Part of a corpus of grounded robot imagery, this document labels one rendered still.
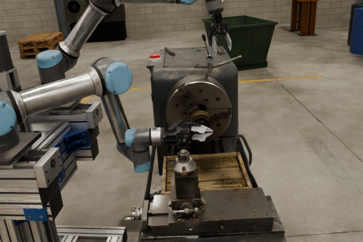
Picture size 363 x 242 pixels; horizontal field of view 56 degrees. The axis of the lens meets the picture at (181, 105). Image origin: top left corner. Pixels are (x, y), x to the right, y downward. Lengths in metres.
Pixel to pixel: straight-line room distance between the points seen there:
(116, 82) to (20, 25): 11.26
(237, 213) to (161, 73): 0.86
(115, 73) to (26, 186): 0.51
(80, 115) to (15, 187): 0.50
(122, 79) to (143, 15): 10.28
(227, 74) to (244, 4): 10.02
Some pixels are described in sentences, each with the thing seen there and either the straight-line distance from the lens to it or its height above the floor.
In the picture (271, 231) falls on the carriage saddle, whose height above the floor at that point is 0.92.
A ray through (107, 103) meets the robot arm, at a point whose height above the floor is 1.22.
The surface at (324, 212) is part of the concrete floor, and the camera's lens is 2.85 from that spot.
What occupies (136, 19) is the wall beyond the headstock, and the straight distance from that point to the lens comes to 11.54.
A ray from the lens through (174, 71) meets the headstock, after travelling 1.75.
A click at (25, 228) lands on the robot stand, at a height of 0.63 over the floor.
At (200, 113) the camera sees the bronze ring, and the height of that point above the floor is 1.12.
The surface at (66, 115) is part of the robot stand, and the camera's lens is 1.74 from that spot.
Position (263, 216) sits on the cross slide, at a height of 0.97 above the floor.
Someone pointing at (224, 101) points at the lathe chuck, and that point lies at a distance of 1.62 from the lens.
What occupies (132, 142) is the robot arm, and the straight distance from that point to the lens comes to 1.42.
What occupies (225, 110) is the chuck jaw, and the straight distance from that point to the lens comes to 1.61.
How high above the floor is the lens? 1.70
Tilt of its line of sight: 21 degrees down
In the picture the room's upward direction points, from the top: 4 degrees counter-clockwise
